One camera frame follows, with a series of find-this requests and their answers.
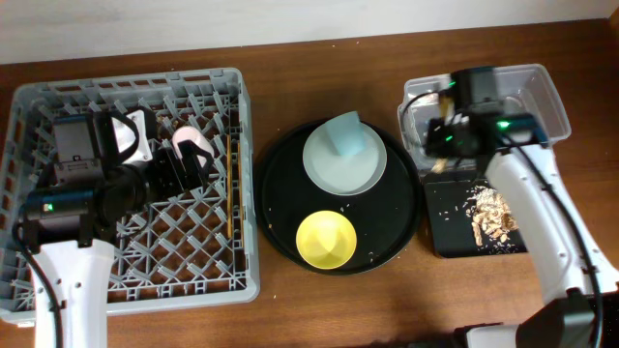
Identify pink plastic cup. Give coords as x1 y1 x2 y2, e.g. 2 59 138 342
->
172 126 215 167

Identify gold foil wrapper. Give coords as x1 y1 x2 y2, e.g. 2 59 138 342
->
429 91 458 175

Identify food scraps and rice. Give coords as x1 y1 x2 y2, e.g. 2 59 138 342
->
472 188 518 241

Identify light blue plastic cup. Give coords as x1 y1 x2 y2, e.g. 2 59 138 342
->
324 111 366 157

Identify yellow bowl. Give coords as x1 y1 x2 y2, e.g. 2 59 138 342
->
295 211 357 270

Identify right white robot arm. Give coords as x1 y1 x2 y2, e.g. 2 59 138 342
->
425 67 618 347

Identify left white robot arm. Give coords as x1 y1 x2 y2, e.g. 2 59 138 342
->
12 109 215 347

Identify grey plastic dishwasher rack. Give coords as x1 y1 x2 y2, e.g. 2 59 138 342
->
1 68 259 325

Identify black rectangular waste tray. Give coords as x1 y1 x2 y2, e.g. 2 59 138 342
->
422 170 526 258

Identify clear plastic bin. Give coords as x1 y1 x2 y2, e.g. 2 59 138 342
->
398 64 572 173

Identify round black serving tray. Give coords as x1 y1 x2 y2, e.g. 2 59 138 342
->
253 120 425 276

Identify light grey round plate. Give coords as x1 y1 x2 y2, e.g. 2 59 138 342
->
303 123 388 196

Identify right black camera cable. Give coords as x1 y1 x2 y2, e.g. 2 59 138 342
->
399 89 605 348

